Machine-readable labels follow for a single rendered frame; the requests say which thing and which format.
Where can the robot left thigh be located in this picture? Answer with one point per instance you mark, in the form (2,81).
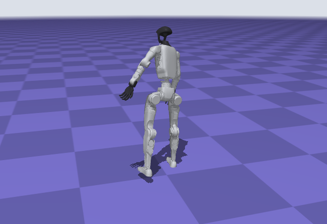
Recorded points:
(150,110)

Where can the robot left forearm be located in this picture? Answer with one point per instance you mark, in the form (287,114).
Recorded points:
(138,73)

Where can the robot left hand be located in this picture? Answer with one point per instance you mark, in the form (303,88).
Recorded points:
(128,93)

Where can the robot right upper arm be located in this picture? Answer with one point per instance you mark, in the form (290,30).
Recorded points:
(178,66)

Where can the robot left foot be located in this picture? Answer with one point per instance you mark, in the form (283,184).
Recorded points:
(147,172)

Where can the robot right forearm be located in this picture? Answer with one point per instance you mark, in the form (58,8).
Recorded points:
(175,82)

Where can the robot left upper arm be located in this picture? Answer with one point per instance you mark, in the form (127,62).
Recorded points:
(151,53)

